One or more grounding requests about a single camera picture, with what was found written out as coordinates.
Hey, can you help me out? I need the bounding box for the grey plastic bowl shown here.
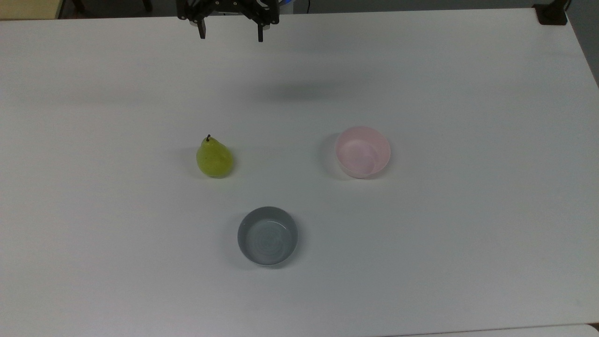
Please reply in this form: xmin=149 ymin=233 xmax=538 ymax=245
xmin=237 ymin=206 xmax=299 ymax=267

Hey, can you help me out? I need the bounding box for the pink plastic bowl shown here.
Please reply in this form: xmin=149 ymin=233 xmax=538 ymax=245
xmin=335 ymin=126 xmax=392 ymax=179

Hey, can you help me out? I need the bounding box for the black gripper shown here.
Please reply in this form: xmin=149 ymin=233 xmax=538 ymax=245
xmin=177 ymin=0 xmax=280 ymax=43

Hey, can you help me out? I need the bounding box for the yellow wooden panel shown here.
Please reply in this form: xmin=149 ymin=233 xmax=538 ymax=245
xmin=0 ymin=0 xmax=65 ymax=20

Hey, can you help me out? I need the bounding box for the black stand base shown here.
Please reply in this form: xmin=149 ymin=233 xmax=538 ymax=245
xmin=533 ymin=0 xmax=571 ymax=26

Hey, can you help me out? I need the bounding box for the green pear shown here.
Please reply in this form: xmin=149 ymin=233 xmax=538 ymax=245
xmin=196 ymin=134 xmax=234 ymax=178

